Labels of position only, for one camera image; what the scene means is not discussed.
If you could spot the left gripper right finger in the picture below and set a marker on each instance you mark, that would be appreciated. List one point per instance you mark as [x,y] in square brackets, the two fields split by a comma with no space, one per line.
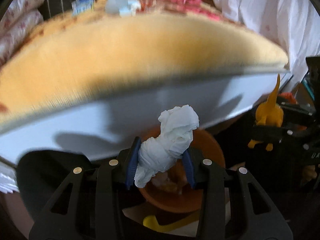
[234,205]

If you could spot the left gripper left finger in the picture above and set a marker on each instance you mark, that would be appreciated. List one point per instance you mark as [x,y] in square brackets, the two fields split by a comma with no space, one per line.
[88,203]

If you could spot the white tissue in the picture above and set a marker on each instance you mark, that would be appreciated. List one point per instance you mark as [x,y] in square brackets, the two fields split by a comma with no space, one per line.
[161,153]

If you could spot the orange trash bin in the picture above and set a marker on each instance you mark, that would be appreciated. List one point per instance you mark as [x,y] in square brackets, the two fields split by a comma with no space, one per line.
[170,191]

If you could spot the orange toy figure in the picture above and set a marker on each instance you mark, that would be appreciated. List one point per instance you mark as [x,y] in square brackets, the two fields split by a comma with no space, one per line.
[269,113]

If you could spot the right pink curtain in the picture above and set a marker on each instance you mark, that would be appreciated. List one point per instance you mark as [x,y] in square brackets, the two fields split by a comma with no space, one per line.
[292,24]

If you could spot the floral yellow fleece blanket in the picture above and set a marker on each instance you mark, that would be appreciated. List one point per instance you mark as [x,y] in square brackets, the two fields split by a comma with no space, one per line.
[68,60]

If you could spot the red white crumpled wrapper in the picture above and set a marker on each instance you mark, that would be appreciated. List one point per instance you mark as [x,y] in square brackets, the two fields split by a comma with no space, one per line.
[149,6]

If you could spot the blue white milk carton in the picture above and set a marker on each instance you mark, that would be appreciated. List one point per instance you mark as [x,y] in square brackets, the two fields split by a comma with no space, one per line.
[80,6]

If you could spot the folded floral white quilt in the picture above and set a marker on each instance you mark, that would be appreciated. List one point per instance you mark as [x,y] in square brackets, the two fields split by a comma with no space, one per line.
[21,17]

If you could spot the white bed frame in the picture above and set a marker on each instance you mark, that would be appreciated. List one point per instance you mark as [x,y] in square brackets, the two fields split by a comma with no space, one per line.
[100,129]

